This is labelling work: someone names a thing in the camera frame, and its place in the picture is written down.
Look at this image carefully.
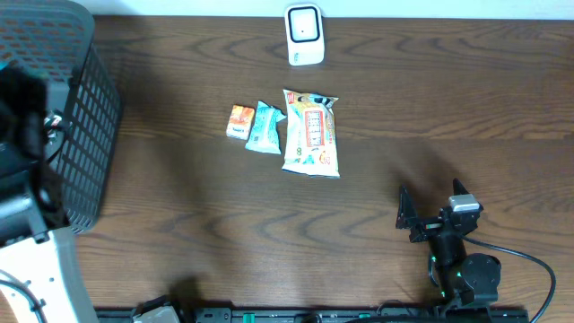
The yellow wet wipes pack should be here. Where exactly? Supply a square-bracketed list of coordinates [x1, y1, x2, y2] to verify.
[282, 89, 340, 179]

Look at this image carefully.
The green wipes pack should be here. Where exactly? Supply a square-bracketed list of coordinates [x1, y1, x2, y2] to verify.
[245, 100, 286, 154]

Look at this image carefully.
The orange snack pack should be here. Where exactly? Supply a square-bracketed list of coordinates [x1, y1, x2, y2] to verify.
[226, 105, 256, 140]

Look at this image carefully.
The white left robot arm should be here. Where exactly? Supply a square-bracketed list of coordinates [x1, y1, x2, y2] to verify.
[1, 66, 98, 322]

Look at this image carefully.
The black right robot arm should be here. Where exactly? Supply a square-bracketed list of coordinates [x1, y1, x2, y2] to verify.
[396, 179, 501, 317]

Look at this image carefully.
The white barcode scanner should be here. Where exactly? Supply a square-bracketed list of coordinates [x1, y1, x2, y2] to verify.
[284, 4, 326, 66]

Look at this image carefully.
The grey plastic mesh basket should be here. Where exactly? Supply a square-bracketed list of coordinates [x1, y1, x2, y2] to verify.
[1, 0, 123, 234]

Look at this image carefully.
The black camera cable right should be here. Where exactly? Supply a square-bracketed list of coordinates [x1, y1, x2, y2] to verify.
[461, 235, 558, 323]

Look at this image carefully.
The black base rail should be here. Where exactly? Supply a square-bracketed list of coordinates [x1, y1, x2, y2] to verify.
[93, 306, 530, 323]

